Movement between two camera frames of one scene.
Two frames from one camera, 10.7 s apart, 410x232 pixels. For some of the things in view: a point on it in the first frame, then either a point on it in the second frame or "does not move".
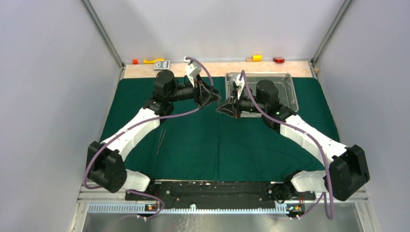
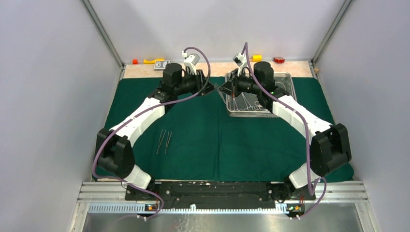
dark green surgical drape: (198, 144) does not move
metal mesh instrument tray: (248, 108) does not move
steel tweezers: (159, 145) does not move
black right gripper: (228, 108) to (226, 88)
